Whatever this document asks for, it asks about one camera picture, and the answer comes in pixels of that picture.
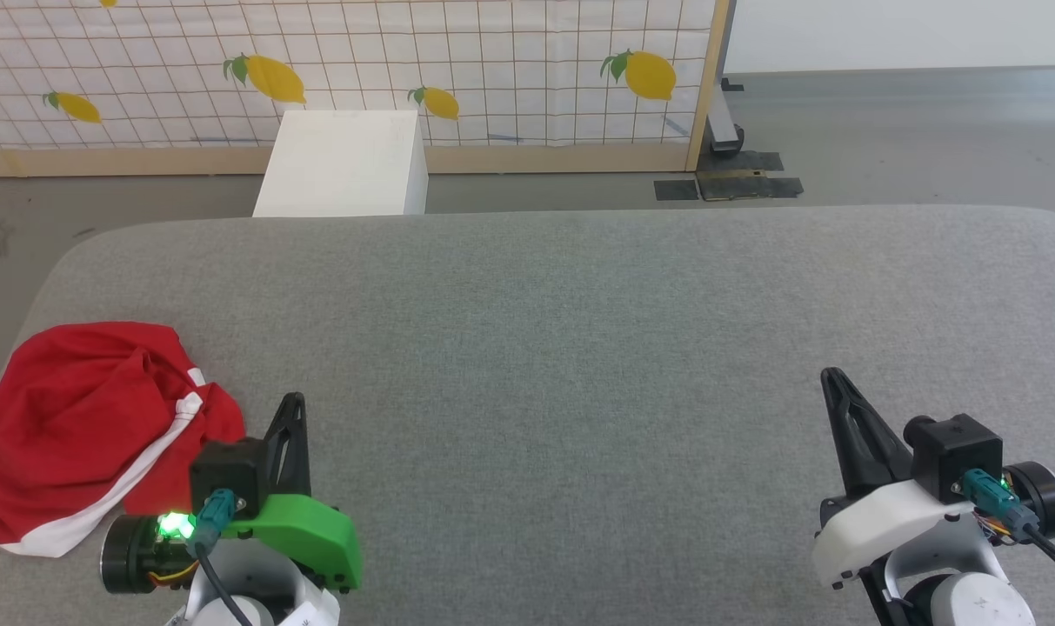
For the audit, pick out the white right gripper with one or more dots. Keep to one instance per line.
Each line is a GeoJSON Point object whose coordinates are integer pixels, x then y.
{"type": "Point", "coordinates": [884, 522]}

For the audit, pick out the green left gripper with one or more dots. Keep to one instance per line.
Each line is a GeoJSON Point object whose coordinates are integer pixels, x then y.
{"type": "Point", "coordinates": [305, 530]}

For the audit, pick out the red shirt with white trim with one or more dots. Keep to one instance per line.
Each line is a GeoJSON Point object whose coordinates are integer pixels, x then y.
{"type": "Point", "coordinates": [66, 409]}

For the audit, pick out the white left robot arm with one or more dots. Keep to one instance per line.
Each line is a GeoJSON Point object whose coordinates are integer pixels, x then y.
{"type": "Point", "coordinates": [231, 582]}

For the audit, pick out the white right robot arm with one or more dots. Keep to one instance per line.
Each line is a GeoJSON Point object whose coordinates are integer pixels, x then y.
{"type": "Point", "coordinates": [971, 600]}

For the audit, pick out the large black floor tape patch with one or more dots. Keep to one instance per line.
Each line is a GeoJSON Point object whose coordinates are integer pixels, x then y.
{"type": "Point", "coordinates": [749, 178]}

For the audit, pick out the white box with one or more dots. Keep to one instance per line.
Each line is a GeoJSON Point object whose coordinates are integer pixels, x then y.
{"type": "Point", "coordinates": [344, 165]}

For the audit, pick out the small black floor tape patch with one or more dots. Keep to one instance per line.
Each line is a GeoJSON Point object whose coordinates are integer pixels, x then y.
{"type": "Point", "coordinates": [676, 189]}

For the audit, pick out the black metal screen foot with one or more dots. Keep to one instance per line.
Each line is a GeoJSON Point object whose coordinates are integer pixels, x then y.
{"type": "Point", "coordinates": [723, 130]}

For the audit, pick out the lemon-print grid panel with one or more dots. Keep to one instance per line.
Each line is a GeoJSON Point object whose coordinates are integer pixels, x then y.
{"type": "Point", "coordinates": [579, 158]}

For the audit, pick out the lemon print grid screen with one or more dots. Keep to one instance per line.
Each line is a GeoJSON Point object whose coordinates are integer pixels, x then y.
{"type": "Point", "coordinates": [492, 69]}

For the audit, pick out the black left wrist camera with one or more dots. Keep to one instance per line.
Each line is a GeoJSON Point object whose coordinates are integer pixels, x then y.
{"type": "Point", "coordinates": [227, 474]}

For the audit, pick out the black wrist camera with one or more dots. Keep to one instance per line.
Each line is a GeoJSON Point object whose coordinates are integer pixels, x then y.
{"type": "Point", "coordinates": [958, 452]}
{"type": "Point", "coordinates": [227, 474]}

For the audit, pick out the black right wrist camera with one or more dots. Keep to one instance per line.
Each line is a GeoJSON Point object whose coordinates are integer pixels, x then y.
{"type": "Point", "coordinates": [958, 452]}

